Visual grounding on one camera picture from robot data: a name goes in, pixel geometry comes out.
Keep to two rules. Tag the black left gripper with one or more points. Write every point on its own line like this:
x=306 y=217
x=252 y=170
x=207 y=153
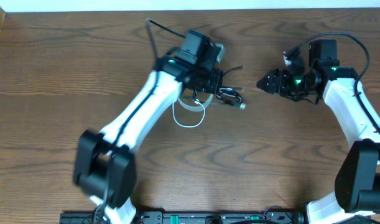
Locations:
x=217 y=84

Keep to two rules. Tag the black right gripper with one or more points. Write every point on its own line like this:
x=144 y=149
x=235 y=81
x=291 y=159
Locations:
x=279 y=78

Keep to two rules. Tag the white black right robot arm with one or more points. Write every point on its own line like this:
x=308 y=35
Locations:
x=356 y=194

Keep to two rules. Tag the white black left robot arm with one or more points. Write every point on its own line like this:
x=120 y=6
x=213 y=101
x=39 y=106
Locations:
x=105 y=165

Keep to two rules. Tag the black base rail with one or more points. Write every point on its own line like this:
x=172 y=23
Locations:
x=274 y=215

